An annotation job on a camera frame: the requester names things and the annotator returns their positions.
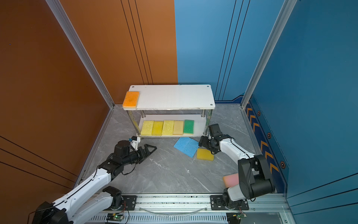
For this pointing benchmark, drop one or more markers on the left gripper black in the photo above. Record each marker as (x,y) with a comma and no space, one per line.
(143,156)

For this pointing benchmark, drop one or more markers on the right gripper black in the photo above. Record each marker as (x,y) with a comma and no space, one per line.
(203,142)

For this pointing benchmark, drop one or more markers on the yellow porous sponge large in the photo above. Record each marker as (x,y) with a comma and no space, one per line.
(147,128)

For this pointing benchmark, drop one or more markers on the bright yellow foam sponge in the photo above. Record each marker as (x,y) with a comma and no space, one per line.
(157,128)

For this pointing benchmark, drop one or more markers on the green scrub sponge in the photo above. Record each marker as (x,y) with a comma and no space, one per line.
(188,127)

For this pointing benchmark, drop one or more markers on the pale yellow sponge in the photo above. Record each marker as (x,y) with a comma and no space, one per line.
(178,127)

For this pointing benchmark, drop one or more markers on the white two-tier shelf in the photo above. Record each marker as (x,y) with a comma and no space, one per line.
(172,102)

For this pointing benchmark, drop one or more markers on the orange sponge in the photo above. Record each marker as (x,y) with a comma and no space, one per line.
(131,99)

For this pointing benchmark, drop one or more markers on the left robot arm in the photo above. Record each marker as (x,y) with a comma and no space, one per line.
(94,194)

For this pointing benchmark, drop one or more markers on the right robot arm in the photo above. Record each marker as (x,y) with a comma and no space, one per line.
(254,175)

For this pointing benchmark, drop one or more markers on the blue sponge right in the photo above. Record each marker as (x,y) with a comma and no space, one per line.
(191,147)

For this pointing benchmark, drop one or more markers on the blue sponge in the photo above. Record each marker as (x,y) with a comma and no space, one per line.
(181,144)
(191,147)

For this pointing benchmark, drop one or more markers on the blue sponge left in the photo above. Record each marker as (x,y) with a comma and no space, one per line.
(181,144)

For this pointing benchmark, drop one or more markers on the pink sponge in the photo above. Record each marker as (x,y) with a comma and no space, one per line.
(231,180)

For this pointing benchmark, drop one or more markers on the left circuit board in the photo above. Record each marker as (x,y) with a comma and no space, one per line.
(114,217)

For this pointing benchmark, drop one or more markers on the circuit board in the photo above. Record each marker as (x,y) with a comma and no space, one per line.
(235,218)
(114,217)

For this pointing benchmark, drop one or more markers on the right circuit board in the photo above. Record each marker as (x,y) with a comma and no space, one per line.
(235,218)

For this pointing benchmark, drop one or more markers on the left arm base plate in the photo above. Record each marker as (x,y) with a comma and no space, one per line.
(126,202)

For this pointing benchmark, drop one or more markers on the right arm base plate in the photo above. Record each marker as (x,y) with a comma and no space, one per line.
(218,203)

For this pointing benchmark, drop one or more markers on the aluminium front rail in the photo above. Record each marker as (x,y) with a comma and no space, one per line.
(195,208)

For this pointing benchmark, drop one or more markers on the right aluminium corner post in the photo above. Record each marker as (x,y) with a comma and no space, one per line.
(272,40)

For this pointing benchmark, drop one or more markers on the aluminium corner post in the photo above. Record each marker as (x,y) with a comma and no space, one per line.
(272,40)
(69,30)

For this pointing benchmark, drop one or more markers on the left aluminium corner post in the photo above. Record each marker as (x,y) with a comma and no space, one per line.
(69,30)

